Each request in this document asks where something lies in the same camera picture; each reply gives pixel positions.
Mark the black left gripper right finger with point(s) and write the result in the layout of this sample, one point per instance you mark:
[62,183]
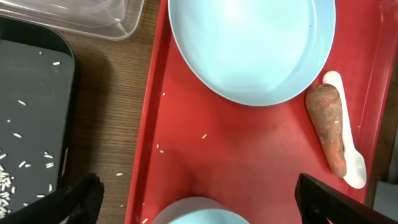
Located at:
[319,203]

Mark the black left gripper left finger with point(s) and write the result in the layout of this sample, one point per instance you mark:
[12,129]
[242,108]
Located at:
[75,204]

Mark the grey-blue dishwasher rack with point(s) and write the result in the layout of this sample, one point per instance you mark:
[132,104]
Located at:
[385,201]

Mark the white plastic spoon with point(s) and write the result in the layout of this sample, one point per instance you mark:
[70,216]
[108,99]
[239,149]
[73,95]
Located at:
[356,175]

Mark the white rice pile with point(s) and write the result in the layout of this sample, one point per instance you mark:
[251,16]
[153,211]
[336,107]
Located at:
[6,189]

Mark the orange carrot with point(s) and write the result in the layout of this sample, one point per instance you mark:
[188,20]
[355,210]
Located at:
[323,104]

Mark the light blue bowl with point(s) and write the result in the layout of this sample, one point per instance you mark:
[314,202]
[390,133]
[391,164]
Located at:
[198,210]

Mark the red plastic tray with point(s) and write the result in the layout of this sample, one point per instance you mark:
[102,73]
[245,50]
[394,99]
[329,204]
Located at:
[193,142]

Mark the black tray bin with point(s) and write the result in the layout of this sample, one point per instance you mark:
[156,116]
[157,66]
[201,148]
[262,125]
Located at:
[31,109]

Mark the light blue plate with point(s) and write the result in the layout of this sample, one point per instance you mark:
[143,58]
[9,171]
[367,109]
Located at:
[254,52]

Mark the clear plastic bin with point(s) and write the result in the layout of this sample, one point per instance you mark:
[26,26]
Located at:
[105,19]

